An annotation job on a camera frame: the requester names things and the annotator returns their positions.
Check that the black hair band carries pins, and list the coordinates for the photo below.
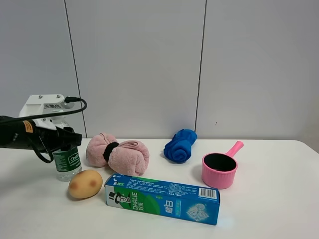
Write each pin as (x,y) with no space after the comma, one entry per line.
(108,150)

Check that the blue green toothpaste box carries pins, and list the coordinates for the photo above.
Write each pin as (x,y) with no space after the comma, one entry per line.
(169,199)

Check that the pink rolled towel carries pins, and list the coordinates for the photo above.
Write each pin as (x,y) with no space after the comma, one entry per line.
(130,158)

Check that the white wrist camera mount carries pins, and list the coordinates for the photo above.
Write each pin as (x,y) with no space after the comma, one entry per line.
(45,104)

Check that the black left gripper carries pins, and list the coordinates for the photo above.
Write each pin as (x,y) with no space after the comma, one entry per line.
(26,135)

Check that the clear water bottle white cap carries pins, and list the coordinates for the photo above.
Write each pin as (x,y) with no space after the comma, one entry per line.
(67,162)

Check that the blue rolled towel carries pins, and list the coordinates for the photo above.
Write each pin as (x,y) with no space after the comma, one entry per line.
(178,150)

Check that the pink saucepan with handle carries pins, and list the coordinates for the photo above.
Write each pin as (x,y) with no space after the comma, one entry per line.
(218,170)

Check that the yellow potato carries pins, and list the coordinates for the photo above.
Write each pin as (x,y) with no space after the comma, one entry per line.
(85,184)

